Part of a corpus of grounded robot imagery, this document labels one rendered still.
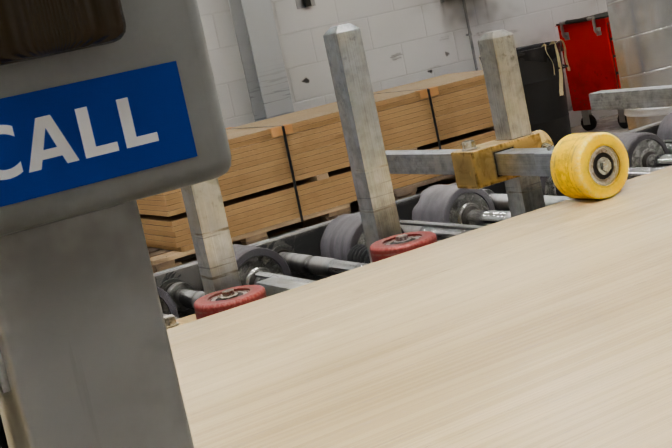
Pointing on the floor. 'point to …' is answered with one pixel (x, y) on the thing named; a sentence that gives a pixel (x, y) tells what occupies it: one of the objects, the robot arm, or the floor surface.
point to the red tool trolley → (590, 63)
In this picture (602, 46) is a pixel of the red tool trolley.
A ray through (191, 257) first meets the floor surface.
